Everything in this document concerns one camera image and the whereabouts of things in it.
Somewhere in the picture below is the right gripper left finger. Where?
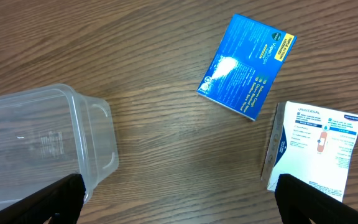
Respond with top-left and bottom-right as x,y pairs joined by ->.
0,174 -> 86,224

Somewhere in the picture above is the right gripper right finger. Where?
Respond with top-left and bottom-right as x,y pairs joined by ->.
275,174 -> 358,224

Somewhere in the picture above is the white bandage box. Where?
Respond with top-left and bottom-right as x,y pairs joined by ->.
261,101 -> 358,201

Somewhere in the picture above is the blue lozenge box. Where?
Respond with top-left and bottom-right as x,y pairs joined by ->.
197,14 -> 297,120

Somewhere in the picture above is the clear plastic container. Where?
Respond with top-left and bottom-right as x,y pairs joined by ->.
0,84 -> 119,211

